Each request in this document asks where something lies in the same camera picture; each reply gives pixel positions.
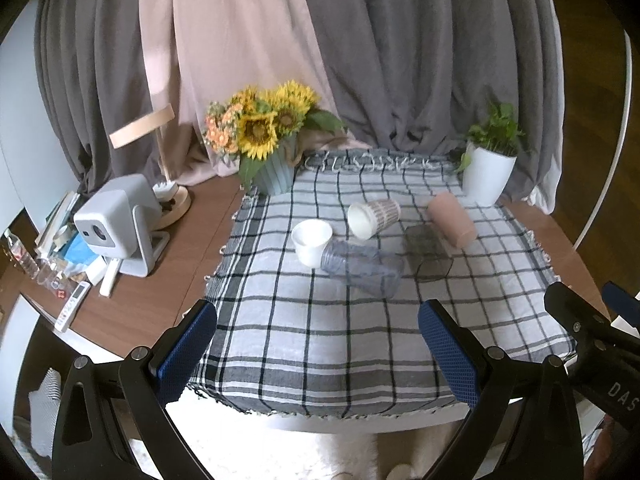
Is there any checked paper cup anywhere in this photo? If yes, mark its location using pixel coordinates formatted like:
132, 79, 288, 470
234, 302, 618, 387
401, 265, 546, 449
347, 200, 401, 240

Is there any pink cylindrical cup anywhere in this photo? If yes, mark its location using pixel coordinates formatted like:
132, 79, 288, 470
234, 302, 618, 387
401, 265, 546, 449
427, 192, 477, 249

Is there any clear bluish plastic cup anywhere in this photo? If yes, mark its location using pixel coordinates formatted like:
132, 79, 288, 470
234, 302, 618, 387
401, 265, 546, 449
320, 240, 405, 299

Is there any small white cup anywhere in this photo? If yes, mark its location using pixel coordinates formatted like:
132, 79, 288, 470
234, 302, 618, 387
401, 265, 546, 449
291, 219, 333, 269

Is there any white remote control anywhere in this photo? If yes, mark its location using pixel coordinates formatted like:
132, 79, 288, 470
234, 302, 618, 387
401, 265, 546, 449
53, 281, 92, 333

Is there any smoky grey square glass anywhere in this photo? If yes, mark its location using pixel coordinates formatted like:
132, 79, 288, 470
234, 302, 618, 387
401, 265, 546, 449
404, 224, 454, 283

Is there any clear plastic bottle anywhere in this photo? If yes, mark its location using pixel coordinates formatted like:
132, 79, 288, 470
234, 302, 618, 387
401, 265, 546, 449
3, 229, 40, 281

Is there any white pot green plant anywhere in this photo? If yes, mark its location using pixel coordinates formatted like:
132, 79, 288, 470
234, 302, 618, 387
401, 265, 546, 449
458, 102, 526, 207

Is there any white mini projector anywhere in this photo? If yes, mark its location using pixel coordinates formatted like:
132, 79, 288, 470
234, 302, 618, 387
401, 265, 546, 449
74, 174, 169, 278

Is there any stack of books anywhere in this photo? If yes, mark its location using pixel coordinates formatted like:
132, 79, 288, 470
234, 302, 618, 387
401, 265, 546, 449
35, 191, 87, 259

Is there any wooden desk lamp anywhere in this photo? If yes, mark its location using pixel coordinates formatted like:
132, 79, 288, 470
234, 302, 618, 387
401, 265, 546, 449
107, 44, 193, 231

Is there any grey checked tablecloth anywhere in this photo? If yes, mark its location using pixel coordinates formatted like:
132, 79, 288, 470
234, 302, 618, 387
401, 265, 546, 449
189, 150, 574, 418

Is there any white floor lamp pole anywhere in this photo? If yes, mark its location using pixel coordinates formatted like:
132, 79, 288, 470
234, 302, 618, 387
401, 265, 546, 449
572, 29, 634, 252

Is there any grey curtain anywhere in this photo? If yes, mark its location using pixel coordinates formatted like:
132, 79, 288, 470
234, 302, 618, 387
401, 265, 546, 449
35, 0, 564, 212

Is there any sunflower bouquet blue vase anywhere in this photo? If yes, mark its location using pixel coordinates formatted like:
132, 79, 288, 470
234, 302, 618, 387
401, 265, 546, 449
201, 80, 345, 195

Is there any pink curtain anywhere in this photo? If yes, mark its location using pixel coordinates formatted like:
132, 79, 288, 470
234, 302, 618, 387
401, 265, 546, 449
136, 0, 371, 187

